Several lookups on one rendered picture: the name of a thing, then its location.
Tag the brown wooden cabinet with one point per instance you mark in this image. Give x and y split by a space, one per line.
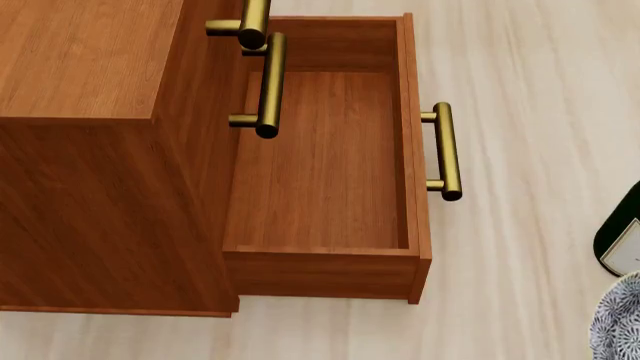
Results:
90 157

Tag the open wooden drawer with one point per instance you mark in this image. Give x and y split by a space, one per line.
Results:
320 168

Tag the blue patterned white plate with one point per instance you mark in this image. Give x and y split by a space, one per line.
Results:
620 318

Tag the dark green wine bottle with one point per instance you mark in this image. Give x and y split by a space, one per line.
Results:
620 236

